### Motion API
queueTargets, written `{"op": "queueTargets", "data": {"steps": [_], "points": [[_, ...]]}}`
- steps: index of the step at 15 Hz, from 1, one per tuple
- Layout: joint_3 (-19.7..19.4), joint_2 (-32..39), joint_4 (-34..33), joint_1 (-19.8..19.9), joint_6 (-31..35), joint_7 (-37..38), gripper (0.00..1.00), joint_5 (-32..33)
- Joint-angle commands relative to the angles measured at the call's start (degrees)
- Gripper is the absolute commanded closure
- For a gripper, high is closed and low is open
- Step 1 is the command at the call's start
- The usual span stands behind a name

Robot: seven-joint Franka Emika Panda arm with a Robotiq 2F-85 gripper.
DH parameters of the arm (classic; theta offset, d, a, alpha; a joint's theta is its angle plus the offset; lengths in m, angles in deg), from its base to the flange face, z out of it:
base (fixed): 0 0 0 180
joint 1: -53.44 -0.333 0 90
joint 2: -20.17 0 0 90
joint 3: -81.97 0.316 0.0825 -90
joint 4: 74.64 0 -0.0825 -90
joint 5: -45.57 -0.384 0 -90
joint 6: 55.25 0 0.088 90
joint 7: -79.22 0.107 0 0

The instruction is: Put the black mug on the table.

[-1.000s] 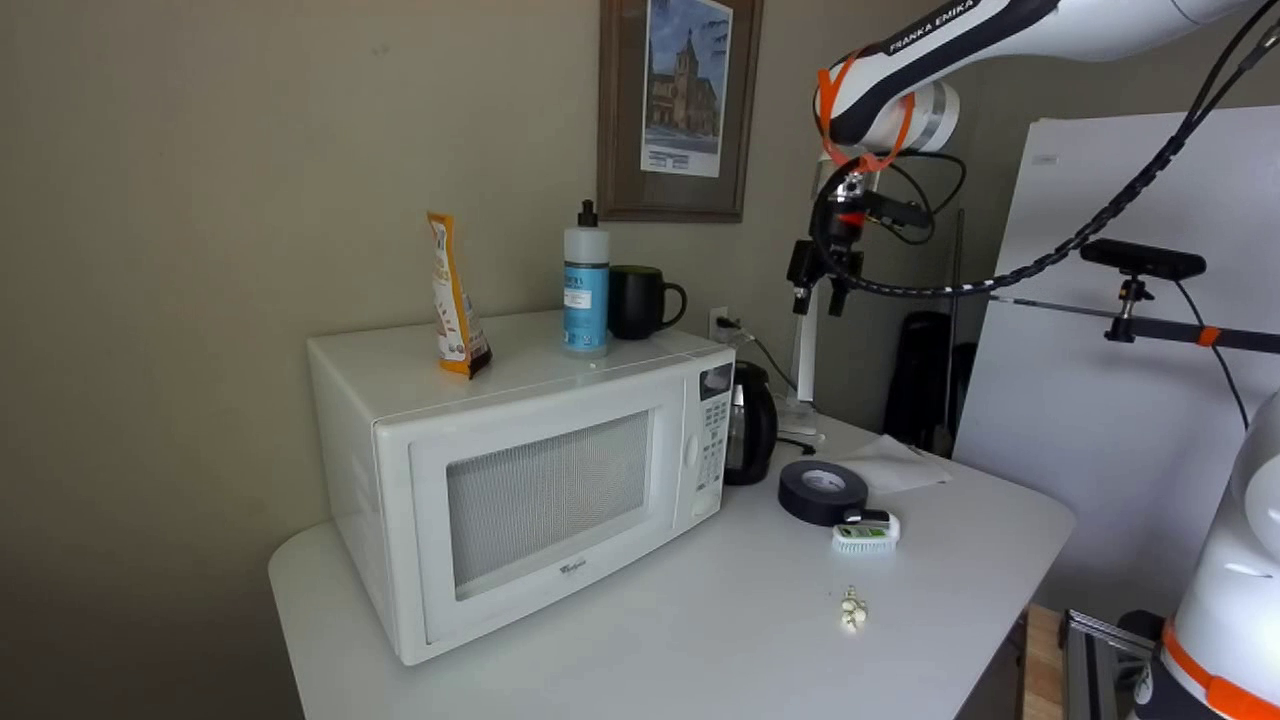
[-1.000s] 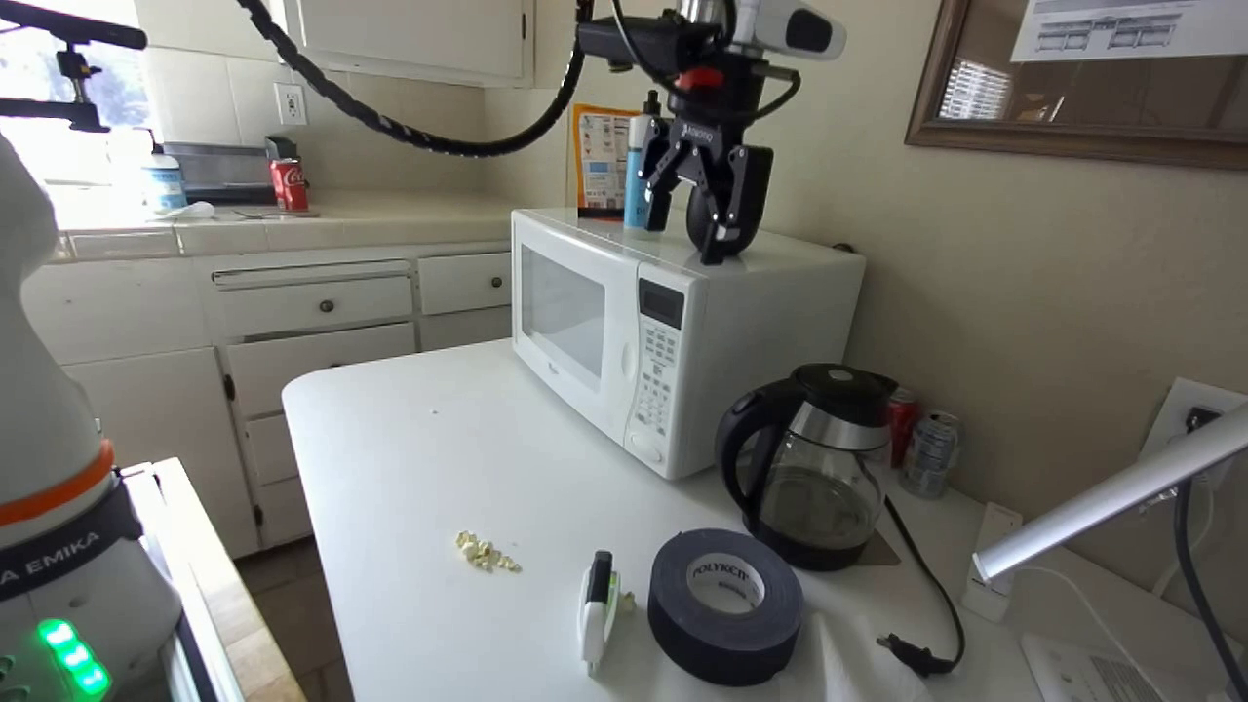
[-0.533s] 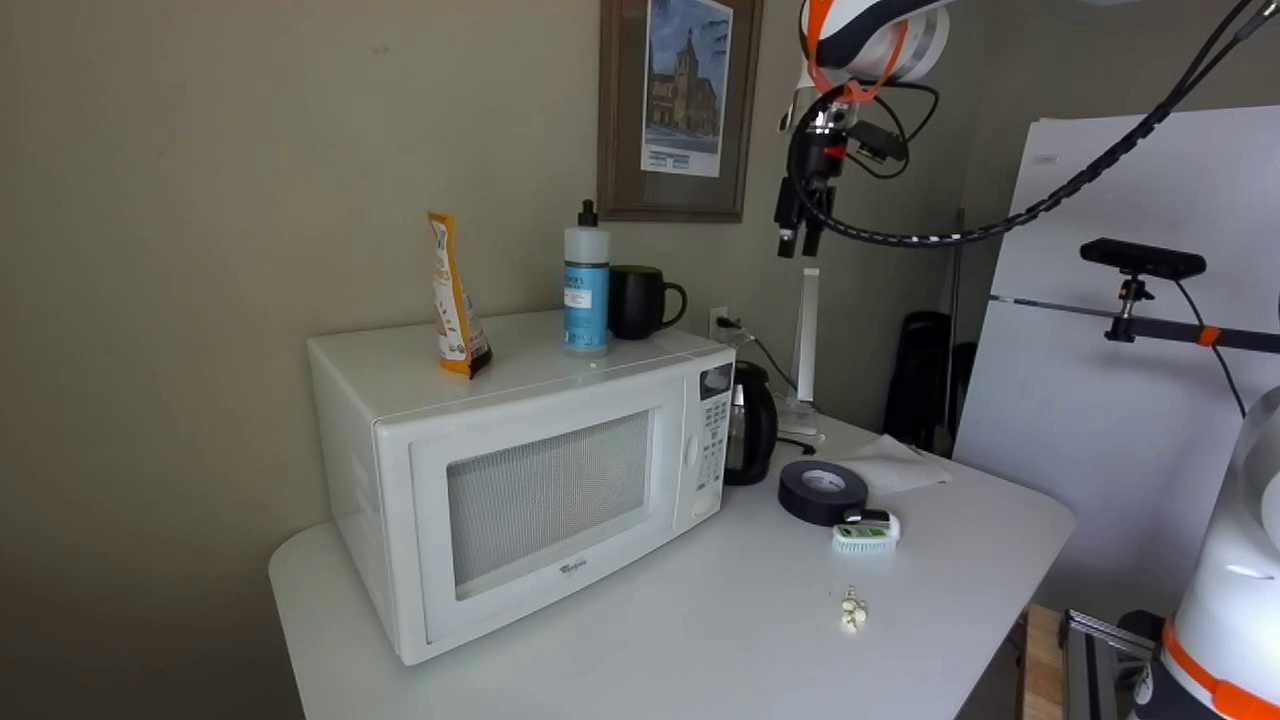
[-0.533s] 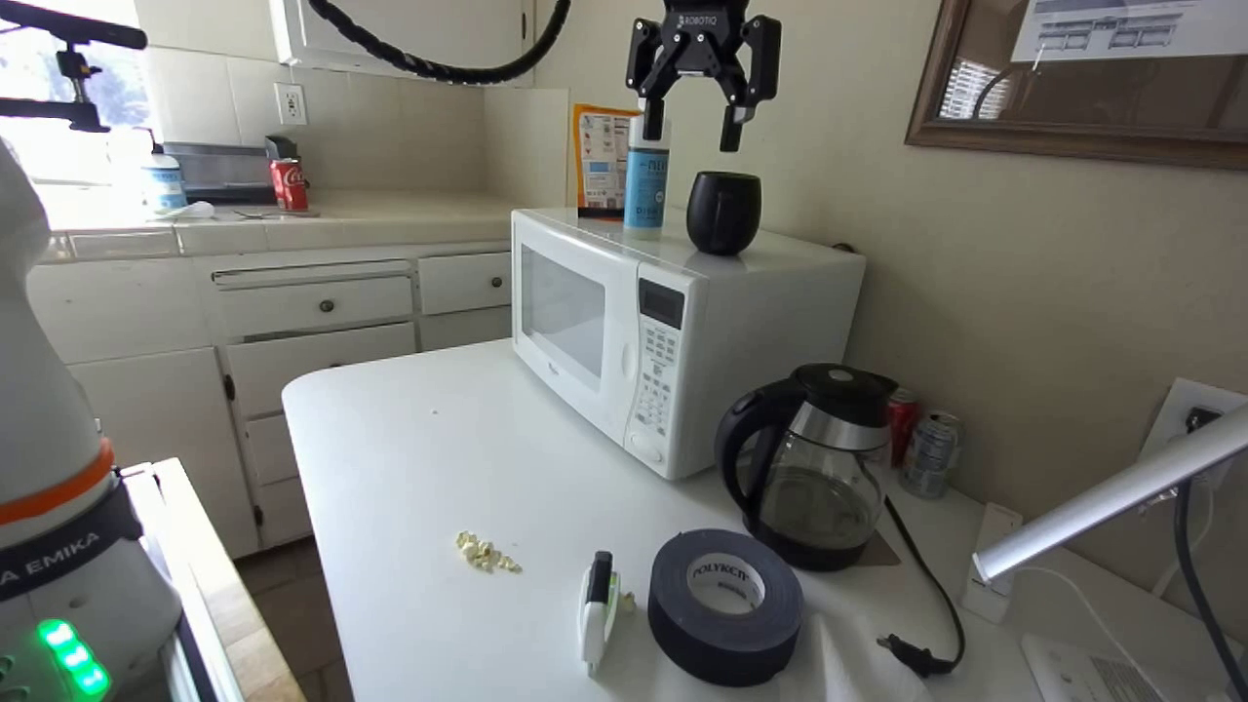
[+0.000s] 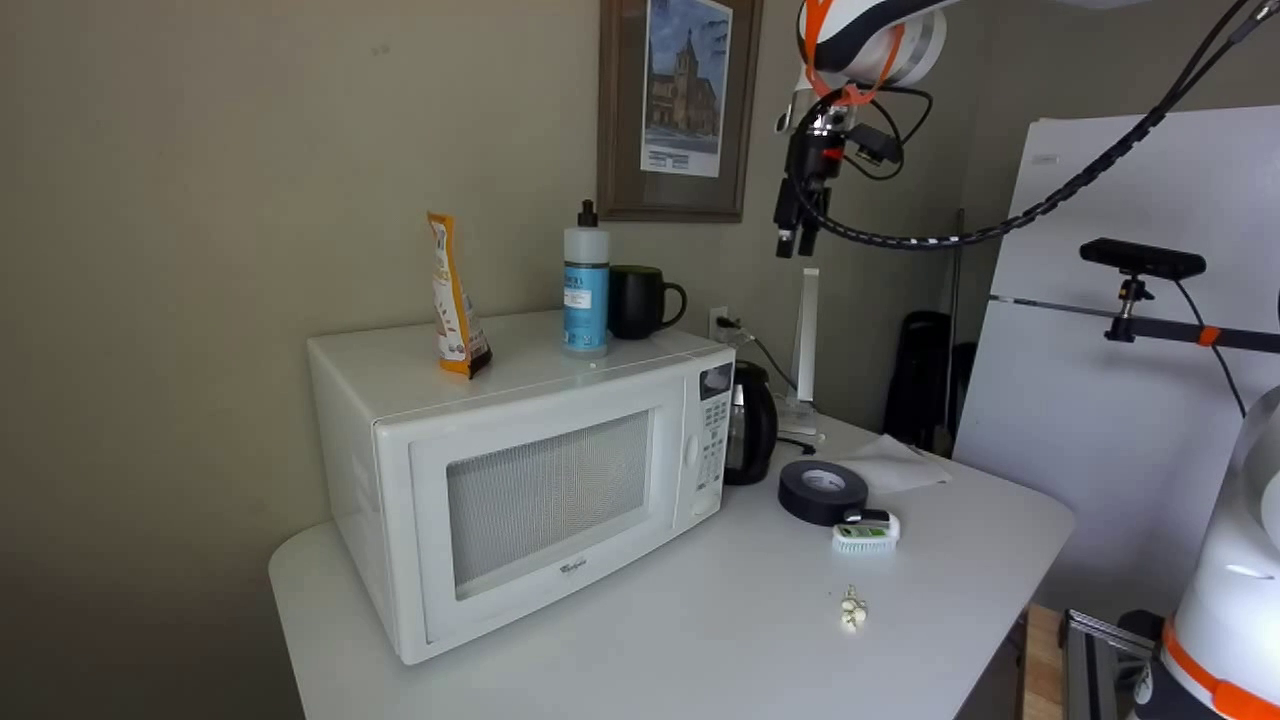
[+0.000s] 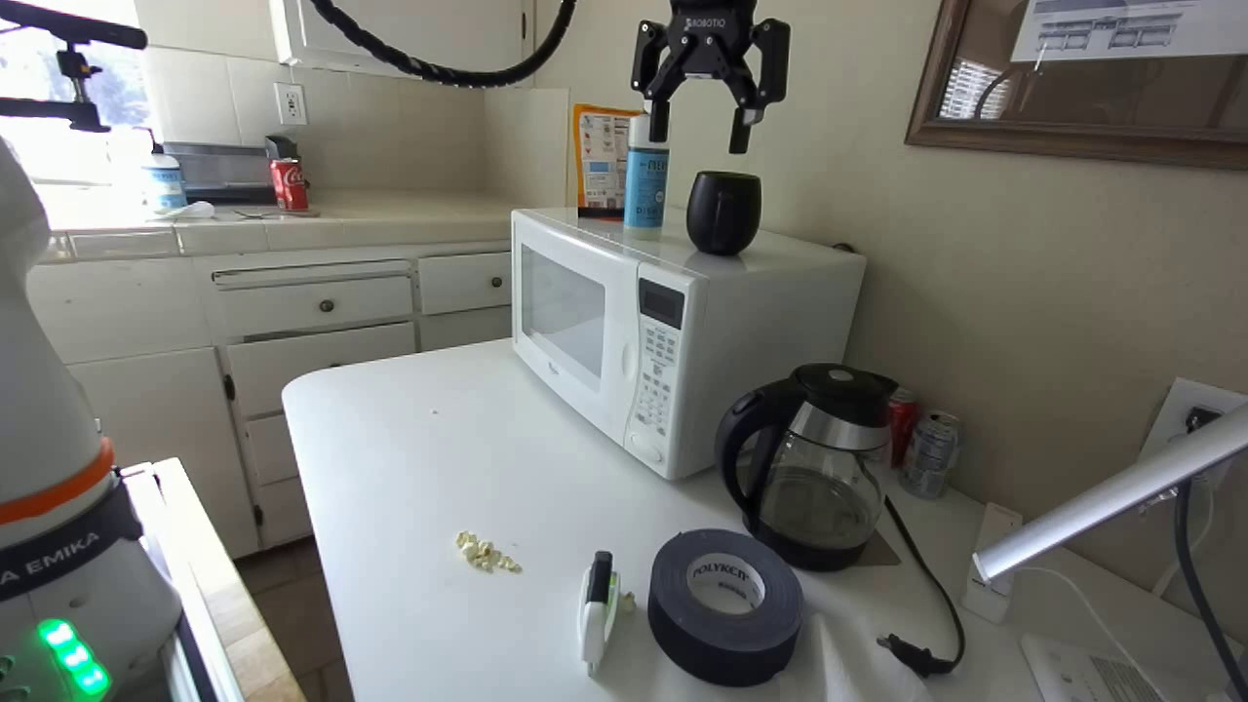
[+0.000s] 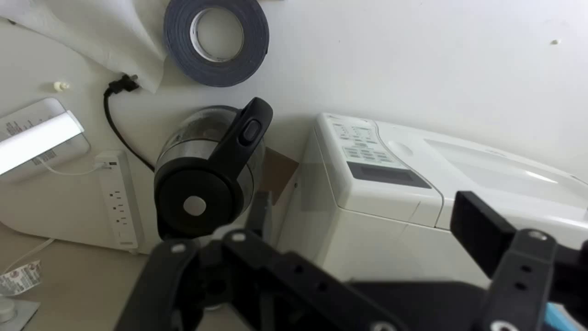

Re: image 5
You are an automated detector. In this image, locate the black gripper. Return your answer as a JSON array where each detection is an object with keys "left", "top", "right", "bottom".
[{"left": 774, "top": 113, "right": 854, "bottom": 265}]

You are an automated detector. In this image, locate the black mug green inside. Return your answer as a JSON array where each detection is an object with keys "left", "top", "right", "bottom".
[{"left": 605, "top": 261, "right": 693, "bottom": 345}]

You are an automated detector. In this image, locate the white lamp bar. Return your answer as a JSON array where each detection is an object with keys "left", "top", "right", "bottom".
[{"left": 793, "top": 265, "right": 825, "bottom": 411}]

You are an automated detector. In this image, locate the tall black object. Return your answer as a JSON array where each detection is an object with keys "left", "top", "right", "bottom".
[{"left": 879, "top": 309, "right": 961, "bottom": 457}]

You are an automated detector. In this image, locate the wooden framed picture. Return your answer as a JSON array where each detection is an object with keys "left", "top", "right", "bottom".
[{"left": 592, "top": 0, "right": 767, "bottom": 228}]

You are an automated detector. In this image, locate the black glass electric kettle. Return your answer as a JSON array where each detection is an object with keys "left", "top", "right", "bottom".
[{"left": 724, "top": 355, "right": 782, "bottom": 487}]

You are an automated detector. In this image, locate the blue white squeeze bottle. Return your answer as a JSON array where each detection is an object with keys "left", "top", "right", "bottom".
[{"left": 562, "top": 197, "right": 616, "bottom": 362}]

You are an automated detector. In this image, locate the black tape roll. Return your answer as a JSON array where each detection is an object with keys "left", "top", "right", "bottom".
[{"left": 776, "top": 457, "right": 873, "bottom": 530}]

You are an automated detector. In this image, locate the small white black device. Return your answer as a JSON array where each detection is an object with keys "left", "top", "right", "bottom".
[{"left": 827, "top": 510, "right": 903, "bottom": 558}]

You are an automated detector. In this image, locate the orange snack packet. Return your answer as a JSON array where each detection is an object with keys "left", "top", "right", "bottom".
[{"left": 426, "top": 209, "right": 495, "bottom": 383}]

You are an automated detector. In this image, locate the white board panel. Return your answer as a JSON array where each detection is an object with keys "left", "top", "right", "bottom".
[{"left": 952, "top": 105, "right": 1280, "bottom": 626}]

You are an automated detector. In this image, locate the white microwave oven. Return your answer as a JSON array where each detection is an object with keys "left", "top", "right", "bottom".
[{"left": 305, "top": 309, "right": 739, "bottom": 670}]

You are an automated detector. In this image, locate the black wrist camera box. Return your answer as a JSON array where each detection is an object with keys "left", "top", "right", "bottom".
[{"left": 844, "top": 122, "right": 913, "bottom": 184}]

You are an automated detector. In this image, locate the black kettle power cord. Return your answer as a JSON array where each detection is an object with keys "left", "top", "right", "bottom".
[{"left": 724, "top": 316, "right": 821, "bottom": 454}]

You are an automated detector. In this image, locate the black corrugated cable conduit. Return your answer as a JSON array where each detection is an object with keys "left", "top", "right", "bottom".
[{"left": 797, "top": 0, "right": 1280, "bottom": 257}]

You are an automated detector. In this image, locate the black camera on stand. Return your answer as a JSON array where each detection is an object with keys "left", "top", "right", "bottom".
[{"left": 993, "top": 238, "right": 1280, "bottom": 362}]

